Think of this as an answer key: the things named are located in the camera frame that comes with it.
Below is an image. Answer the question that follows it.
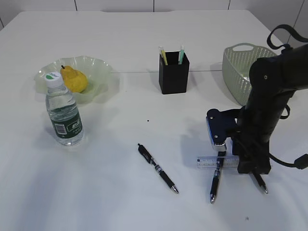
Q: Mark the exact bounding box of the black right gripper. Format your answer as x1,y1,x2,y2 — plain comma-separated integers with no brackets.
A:
226,106,271,174

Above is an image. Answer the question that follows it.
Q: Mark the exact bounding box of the black pen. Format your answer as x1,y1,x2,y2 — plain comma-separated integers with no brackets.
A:
210,158,224,204
138,143,179,194
252,171,268,193

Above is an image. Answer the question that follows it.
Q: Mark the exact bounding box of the teal utility knife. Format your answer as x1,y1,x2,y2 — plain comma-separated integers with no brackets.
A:
178,45,184,64

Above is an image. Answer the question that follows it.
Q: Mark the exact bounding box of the clear water bottle green label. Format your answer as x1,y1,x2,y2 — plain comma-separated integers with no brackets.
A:
44,72,84,146

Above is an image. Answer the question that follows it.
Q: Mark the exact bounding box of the yellow pear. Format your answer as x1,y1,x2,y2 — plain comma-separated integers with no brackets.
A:
60,65,88,93

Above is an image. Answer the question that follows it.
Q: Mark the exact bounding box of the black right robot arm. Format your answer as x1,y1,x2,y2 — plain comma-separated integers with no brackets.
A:
232,45,308,174

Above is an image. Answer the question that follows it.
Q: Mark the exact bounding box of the clear plastic ruler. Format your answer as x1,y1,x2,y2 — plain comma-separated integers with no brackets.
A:
196,156,239,169

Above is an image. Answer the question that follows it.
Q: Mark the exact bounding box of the green woven plastic basket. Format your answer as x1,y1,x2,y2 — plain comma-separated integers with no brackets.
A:
222,43,276,106

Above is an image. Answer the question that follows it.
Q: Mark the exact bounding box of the black square pen holder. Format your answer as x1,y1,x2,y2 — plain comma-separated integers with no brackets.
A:
159,51,190,94

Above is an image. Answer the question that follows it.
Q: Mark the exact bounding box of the green wavy glass plate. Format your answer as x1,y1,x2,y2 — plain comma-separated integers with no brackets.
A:
34,55,113,104

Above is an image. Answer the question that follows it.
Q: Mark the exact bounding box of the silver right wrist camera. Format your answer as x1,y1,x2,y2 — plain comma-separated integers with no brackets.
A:
206,109,240,152

